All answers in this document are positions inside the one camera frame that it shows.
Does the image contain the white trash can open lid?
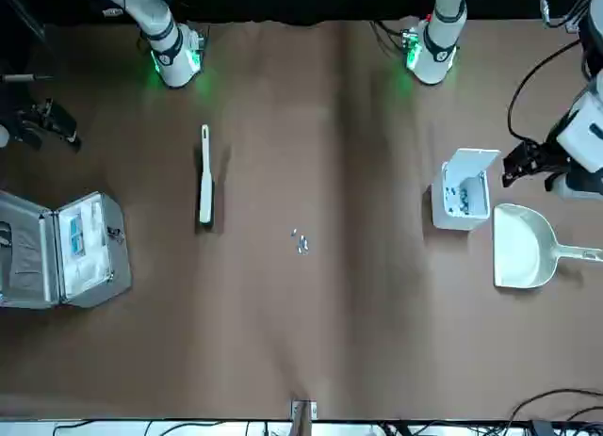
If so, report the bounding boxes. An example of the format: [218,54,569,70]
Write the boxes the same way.
[430,147,502,232]

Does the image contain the black left base cable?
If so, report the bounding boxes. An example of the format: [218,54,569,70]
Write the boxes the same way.
[370,20,410,56]

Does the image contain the aluminium camera post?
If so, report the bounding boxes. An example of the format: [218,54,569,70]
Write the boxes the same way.
[289,399,318,436]

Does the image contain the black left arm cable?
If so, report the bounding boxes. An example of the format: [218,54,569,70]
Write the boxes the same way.
[506,40,581,144]

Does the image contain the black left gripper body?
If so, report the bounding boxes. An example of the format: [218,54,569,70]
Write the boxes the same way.
[534,142,574,174]

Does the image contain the white brush black bristles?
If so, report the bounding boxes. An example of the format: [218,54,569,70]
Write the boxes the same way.
[196,123,219,229]

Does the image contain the pale green plastic dustpan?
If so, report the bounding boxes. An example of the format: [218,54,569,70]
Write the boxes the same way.
[492,202,603,290]

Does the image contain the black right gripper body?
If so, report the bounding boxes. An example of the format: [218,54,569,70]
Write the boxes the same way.
[7,108,41,151]

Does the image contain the black table edge cable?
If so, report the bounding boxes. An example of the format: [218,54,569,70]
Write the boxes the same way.
[564,405,603,423]
[511,387,603,423]

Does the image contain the blue white medicine packet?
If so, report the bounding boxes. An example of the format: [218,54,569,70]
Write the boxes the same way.
[69,217,88,258]

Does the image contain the open aluminium case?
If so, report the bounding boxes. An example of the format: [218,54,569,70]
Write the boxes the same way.
[0,189,134,310]

